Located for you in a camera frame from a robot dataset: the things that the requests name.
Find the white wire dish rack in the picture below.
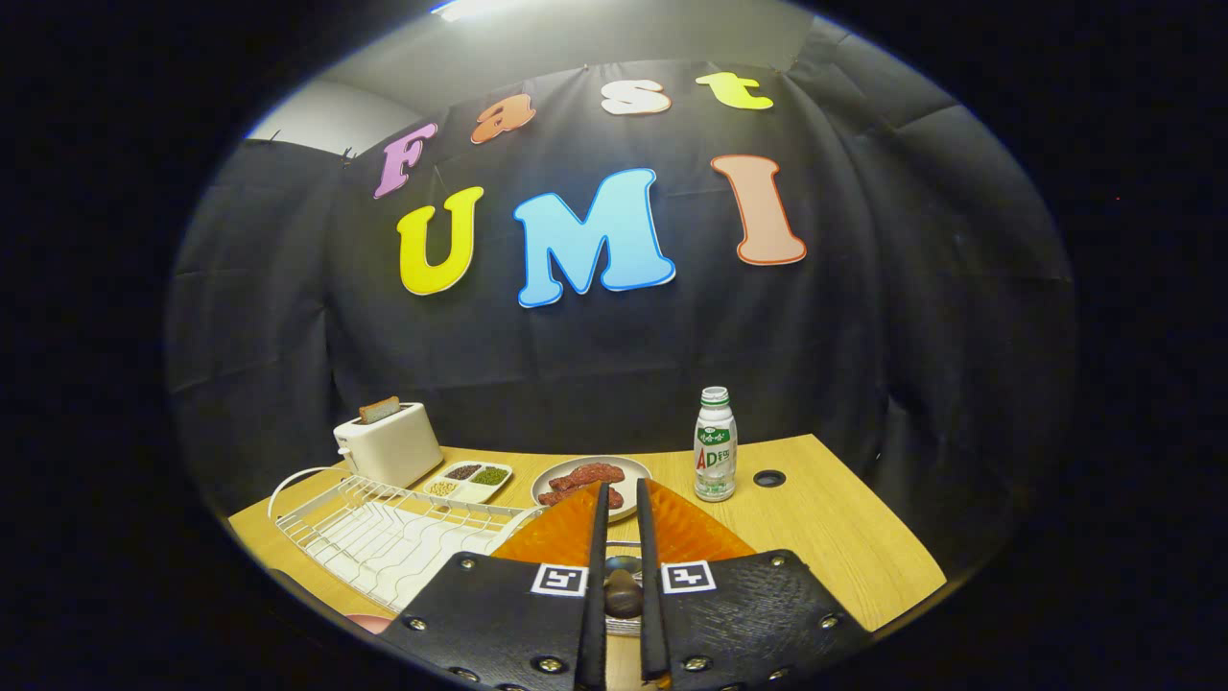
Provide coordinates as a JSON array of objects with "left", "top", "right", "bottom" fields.
[{"left": 269, "top": 466, "right": 543, "bottom": 615}]

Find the black backdrop cloth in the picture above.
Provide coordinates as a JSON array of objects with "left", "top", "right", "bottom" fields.
[{"left": 163, "top": 19, "right": 1075, "bottom": 577}]

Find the white divided bean tray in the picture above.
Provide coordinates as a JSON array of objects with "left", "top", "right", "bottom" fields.
[{"left": 423, "top": 461, "right": 514, "bottom": 505}]

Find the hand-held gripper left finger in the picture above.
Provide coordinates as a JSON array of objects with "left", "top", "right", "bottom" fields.
[{"left": 379, "top": 480, "right": 611, "bottom": 691}]

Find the white green-label drink bottle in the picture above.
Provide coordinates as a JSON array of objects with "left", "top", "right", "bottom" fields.
[{"left": 693, "top": 386, "right": 739, "bottom": 503}]

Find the white toaster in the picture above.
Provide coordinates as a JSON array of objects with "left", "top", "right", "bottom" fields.
[{"left": 333, "top": 402, "right": 444, "bottom": 490}]

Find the white drip tray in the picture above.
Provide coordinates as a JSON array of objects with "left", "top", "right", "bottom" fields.
[{"left": 317, "top": 504, "right": 524, "bottom": 608}]

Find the round cream plate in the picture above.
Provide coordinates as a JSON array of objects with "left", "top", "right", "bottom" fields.
[{"left": 531, "top": 455, "right": 653, "bottom": 524}]

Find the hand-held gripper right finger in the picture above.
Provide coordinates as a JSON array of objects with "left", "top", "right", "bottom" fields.
[{"left": 635, "top": 478, "right": 874, "bottom": 691}]

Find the red steak piece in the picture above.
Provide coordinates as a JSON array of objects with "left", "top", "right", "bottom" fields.
[
  {"left": 549, "top": 463, "right": 626, "bottom": 492},
  {"left": 537, "top": 485, "right": 625, "bottom": 510}
]

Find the wooden-handled metal spoon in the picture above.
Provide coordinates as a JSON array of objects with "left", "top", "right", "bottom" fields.
[{"left": 602, "top": 554, "right": 646, "bottom": 621}]

